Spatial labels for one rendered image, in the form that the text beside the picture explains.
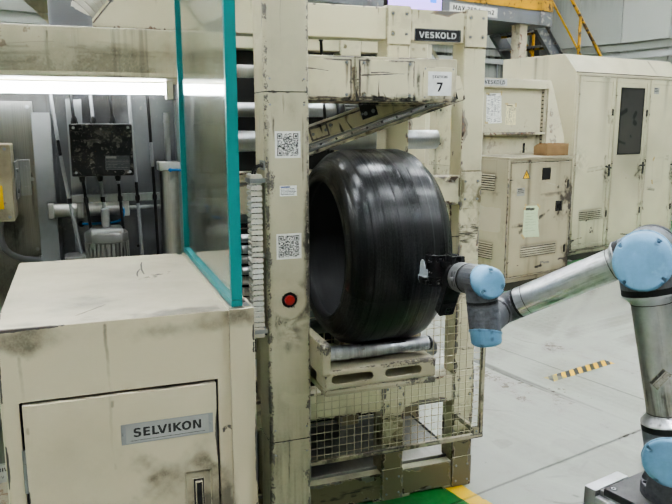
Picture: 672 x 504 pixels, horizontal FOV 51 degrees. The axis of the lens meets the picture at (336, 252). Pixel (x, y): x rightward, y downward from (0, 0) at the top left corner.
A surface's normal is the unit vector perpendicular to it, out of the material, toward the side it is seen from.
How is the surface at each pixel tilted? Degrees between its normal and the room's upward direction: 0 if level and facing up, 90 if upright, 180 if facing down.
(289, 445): 90
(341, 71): 90
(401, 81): 90
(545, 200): 90
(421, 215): 66
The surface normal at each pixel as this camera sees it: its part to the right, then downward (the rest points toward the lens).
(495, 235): -0.83, 0.10
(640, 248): -0.54, 0.04
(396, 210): 0.30, -0.31
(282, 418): 0.34, 0.17
